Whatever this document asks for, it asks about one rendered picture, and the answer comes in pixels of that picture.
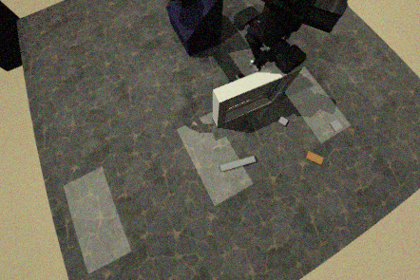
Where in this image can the orange rectangular block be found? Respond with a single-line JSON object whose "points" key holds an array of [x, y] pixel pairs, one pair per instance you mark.
{"points": [[314, 158]]}

